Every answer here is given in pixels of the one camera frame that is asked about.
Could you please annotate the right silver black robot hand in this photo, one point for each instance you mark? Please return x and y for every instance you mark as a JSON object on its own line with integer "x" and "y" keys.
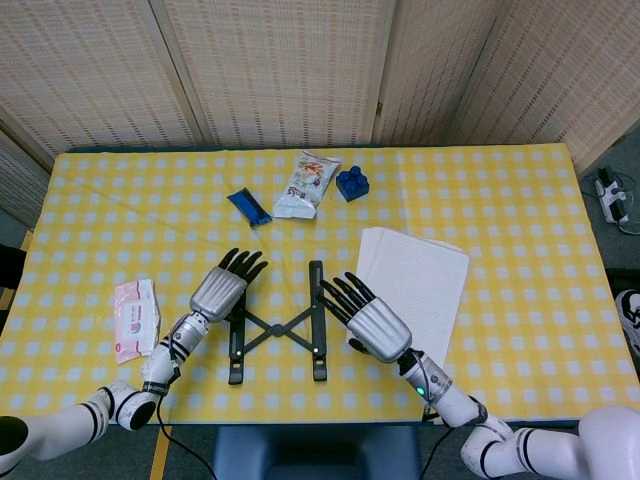
{"x": 380, "y": 330}

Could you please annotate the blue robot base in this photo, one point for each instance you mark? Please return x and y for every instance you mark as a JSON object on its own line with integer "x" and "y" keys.
{"x": 315, "y": 455}

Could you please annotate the yellow floor tape strip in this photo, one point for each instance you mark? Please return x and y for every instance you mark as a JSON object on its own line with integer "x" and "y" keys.
{"x": 161, "y": 457}

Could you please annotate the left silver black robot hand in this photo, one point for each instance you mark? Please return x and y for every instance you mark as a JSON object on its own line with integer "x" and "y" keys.
{"x": 220, "y": 295}

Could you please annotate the woven folding screen panel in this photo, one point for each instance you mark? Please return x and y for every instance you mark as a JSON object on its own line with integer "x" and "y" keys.
{"x": 275, "y": 65}
{"x": 430, "y": 65}
{"x": 565, "y": 65}
{"x": 20, "y": 185}
{"x": 90, "y": 65}

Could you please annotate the white printed snack bag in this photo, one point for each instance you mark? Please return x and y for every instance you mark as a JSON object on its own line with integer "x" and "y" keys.
{"x": 305, "y": 185}

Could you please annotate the pink wet wipes pack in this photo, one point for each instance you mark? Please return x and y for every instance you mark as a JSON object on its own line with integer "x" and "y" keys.
{"x": 134, "y": 320}

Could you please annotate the black folding laptop stand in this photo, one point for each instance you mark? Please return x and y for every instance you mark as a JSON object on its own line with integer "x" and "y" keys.
{"x": 275, "y": 330}

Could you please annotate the blue toy building block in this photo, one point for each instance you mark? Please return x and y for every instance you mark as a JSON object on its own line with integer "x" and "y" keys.
{"x": 353, "y": 185}

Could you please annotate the white power strip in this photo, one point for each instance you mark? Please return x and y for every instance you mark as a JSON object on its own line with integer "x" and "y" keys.
{"x": 610, "y": 197}

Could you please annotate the black and white sneaker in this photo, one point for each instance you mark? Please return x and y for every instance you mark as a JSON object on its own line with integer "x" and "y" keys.
{"x": 631, "y": 320}

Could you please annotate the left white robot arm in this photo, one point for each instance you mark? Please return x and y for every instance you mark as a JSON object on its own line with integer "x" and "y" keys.
{"x": 65, "y": 425}

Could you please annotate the stack of lined paper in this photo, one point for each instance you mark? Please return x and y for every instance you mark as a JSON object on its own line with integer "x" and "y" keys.
{"x": 425, "y": 280}

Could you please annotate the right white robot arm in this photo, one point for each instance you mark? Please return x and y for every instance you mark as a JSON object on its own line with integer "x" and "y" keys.
{"x": 540, "y": 440}

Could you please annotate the yellow checkered tablecloth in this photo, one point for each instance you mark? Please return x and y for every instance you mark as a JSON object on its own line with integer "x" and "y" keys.
{"x": 125, "y": 210}

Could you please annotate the blue snack bar wrapper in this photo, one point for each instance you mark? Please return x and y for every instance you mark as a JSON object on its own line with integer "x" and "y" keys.
{"x": 248, "y": 205}

